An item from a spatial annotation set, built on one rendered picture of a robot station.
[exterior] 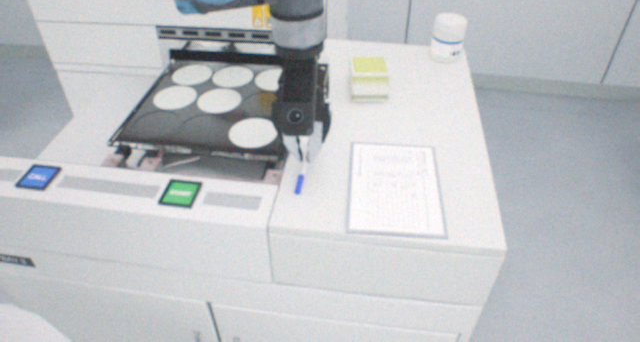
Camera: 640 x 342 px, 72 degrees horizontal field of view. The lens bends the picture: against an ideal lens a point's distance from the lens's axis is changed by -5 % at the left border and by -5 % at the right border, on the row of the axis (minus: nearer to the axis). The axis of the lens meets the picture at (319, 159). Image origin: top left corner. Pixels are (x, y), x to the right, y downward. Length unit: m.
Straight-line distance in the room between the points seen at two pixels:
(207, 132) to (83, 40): 0.59
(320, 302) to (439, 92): 0.49
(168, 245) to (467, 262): 0.47
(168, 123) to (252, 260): 0.41
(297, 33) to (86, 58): 0.94
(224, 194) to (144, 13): 0.69
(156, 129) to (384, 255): 0.56
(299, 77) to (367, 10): 2.11
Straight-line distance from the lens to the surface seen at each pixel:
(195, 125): 1.01
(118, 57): 1.42
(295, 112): 0.63
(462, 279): 0.75
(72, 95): 1.59
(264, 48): 1.21
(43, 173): 0.89
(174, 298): 0.93
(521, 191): 2.31
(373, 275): 0.74
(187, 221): 0.73
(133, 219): 0.77
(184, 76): 1.19
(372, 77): 0.90
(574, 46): 3.01
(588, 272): 2.10
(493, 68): 2.96
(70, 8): 1.42
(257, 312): 0.88
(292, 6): 0.61
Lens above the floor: 1.47
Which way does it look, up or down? 40 degrees down
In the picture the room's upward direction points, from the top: straight up
